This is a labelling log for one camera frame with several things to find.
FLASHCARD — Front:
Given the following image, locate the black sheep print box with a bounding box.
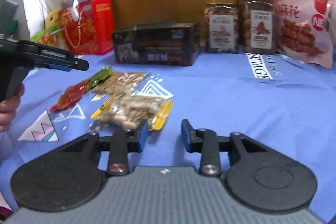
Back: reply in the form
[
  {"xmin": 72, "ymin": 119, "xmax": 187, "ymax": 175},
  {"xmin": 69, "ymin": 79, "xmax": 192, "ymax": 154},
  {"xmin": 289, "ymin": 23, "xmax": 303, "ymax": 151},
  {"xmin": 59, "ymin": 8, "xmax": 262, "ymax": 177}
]
[{"xmin": 112, "ymin": 22, "xmax": 201, "ymax": 67}]

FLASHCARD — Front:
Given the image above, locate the left nut jar gold lid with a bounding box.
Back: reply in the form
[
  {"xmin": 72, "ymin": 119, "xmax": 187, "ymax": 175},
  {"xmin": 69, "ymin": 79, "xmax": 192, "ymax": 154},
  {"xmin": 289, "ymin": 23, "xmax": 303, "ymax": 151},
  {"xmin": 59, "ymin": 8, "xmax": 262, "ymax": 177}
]
[{"xmin": 204, "ymin": 0, "xmax": 239, "ymax": 54}]

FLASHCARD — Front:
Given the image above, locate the blue printed tablecloth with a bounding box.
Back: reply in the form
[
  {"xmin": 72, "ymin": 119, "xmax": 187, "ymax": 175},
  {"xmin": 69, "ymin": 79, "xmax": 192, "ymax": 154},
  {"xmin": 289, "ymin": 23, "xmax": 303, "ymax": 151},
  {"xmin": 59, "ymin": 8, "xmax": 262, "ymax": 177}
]
[{"xmin": 1, "ymin": 53, "xmax": 335, "ymax": 221}]

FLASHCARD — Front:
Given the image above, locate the right nut jar gold lid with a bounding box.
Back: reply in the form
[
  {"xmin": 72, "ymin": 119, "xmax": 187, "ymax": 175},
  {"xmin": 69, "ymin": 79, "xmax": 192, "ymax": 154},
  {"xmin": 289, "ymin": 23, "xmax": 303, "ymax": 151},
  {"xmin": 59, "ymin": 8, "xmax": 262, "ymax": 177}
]
[{"xmin": 239, "ymin": 0, "xmax": 276, "ymax": 55}]

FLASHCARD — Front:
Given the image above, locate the yellow plush duck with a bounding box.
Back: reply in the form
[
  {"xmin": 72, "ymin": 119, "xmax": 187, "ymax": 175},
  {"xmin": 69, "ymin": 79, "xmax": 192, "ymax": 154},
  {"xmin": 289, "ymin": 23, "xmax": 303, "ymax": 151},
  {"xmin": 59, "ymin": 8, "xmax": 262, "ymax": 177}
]
[{"xmin": 30, "ymin": 10, "xmax": 68, "ymax": 50}]

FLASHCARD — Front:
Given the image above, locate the green snack packet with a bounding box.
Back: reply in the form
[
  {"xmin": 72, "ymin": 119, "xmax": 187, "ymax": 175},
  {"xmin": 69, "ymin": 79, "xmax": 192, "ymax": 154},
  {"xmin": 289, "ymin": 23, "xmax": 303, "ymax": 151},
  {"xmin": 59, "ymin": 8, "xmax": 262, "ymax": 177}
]
[{"xmin": 85, "ymin": 66, "xmax": 112, "ymax": 92}]

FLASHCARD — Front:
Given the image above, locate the yellow peanut snack packet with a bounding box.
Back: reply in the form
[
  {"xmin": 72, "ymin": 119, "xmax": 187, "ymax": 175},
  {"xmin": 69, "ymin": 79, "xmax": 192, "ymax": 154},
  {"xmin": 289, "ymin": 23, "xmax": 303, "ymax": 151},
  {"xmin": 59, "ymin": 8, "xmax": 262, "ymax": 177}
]
[{"xmin": 91, "ymin": 94, "xmax": 173, "ymax": 131}]

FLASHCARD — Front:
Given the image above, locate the nut jar gold lid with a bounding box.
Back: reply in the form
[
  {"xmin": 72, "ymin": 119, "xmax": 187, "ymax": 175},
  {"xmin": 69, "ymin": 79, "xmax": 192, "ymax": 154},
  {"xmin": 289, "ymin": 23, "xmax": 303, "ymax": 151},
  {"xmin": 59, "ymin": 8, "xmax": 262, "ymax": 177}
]
[
  {"xmin": 239, "ymin": 0, "xmax": 276, "ymax": 55},
  {"xmin": 204, "ymin": 0, "xmax": 239, "ymax": 54}
]

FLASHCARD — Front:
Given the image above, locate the brown snack packet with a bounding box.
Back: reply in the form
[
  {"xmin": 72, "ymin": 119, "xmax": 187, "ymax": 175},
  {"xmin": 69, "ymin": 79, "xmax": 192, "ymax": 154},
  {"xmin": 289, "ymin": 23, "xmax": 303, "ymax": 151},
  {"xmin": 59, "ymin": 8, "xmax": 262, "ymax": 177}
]
[{"xmin": 91, "ymin": 72, "xmax": 147, "ymax": 95}]

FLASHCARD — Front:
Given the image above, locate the red gift box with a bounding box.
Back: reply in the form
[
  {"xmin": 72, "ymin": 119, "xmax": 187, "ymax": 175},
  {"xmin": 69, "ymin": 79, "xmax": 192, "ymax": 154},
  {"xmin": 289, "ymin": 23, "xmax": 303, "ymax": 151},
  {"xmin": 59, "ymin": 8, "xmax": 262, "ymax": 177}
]
[{"xmin": 59, "ymin": 0, "xmax": 115, "ymax": 55}]

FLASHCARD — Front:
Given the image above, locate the pink snack bag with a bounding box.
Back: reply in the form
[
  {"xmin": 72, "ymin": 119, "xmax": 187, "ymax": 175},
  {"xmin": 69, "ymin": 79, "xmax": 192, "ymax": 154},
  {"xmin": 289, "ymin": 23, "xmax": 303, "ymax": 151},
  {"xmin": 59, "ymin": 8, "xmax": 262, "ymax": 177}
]
[{"xmin": 273, "ymin": 0, "xmax": 335, "ymax": 68}]

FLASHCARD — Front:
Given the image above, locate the red snack packet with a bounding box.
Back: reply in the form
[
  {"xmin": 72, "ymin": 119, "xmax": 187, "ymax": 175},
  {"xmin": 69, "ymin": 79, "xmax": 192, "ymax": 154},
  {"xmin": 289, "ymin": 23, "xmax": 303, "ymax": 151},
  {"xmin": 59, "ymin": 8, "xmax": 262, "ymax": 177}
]
[{"xmin": 50, "ymin": 79, "xmax": 89, "ymax": 112}]

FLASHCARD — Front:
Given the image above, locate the person's left hand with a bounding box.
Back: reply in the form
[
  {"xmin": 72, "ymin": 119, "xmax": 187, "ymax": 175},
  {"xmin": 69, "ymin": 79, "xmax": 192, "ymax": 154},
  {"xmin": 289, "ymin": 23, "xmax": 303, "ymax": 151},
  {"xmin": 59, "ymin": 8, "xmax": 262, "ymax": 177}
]
[{"xmin": 0, "ymin": 84, "xmax": 25, "ymax": 132}]

